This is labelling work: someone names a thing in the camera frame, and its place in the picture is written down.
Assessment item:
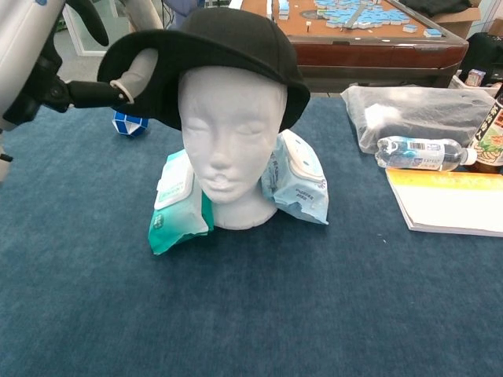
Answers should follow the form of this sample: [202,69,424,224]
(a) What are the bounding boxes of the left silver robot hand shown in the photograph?
[0,0,164,133]

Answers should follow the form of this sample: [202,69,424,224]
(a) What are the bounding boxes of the black baseball cap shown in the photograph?
[97,6,311,132]

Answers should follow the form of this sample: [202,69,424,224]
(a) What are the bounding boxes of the white foam mannequin head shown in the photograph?
[177,64,288,230]

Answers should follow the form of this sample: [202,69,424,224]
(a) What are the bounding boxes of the white framed glass partition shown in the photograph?
[58,0,130,58]

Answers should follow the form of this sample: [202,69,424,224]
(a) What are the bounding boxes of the blue white snake cube ball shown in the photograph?
[112,110,150,137]

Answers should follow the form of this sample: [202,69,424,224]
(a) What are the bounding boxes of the blue grey machine base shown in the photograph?
[163,0,205,31]

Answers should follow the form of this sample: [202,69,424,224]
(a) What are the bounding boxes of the green wet wipes pack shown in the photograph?
[147,148,216,256]

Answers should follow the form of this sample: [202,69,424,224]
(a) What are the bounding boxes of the light blue wet wipes pack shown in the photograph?
[259,128,329,225]

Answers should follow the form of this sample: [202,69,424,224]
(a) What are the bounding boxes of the brown mahjong table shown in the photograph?
[239,0,470,97]

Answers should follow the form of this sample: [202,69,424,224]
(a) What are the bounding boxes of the blue carpet table mat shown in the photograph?
[0,92,503,377]

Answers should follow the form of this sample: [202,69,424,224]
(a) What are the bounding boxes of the clear bag with black garment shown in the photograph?
[340,84,497,155]

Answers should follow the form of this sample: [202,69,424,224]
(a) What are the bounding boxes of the black cloth on mahjong table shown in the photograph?
[398,0,472,19]

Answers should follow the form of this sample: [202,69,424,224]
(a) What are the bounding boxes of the clear plastic water bottle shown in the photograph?
[373,135,479,173]

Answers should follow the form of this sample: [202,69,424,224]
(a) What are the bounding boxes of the brown cardboard box flap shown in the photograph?
[431,6,484,39]

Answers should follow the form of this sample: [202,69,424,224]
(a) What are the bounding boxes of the small printed carton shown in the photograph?
[466,68,486,88]

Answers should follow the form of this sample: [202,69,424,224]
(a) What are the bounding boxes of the white orange notebook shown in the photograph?
[384,167,503,238]

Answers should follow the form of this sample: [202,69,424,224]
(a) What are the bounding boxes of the dark sauce bottle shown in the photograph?
[466,82,503,174]

